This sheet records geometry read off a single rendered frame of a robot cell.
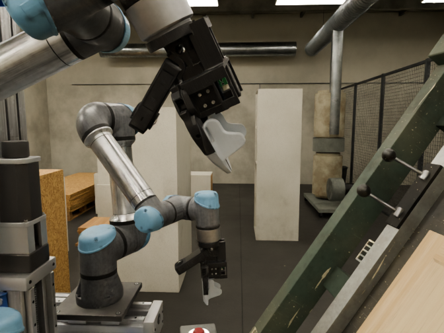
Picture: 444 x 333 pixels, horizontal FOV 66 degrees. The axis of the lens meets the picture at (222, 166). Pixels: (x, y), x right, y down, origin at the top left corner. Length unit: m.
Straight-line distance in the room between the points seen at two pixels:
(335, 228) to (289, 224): 3.62
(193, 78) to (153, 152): 2.73
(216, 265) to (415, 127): 0.79
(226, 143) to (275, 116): 4.11
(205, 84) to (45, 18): 0.20
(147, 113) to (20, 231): 0.57
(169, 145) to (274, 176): 1.94
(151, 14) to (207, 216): 0.70
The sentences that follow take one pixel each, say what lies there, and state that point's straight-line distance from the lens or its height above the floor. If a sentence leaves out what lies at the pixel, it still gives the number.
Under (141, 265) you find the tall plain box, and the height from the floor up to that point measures 0.26.
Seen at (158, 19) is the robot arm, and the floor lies 1.73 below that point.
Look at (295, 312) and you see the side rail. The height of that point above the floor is 0.98.
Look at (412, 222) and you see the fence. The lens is 1.04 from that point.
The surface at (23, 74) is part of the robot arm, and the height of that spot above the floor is 1.69.
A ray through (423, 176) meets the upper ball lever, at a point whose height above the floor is 1.47.
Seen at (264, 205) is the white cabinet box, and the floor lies 0.49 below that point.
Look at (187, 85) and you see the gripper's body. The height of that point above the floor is 1.66.
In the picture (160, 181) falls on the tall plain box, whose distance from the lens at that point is 3.18.
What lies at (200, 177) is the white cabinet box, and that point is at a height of 0.68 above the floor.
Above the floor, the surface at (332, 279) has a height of 1.10.
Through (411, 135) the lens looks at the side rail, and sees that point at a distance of 1.29.
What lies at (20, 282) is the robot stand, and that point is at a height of 1.24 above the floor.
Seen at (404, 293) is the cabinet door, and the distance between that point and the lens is 0.95.
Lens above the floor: 1.62
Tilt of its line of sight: 7 degrees down
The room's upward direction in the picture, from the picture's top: straight up
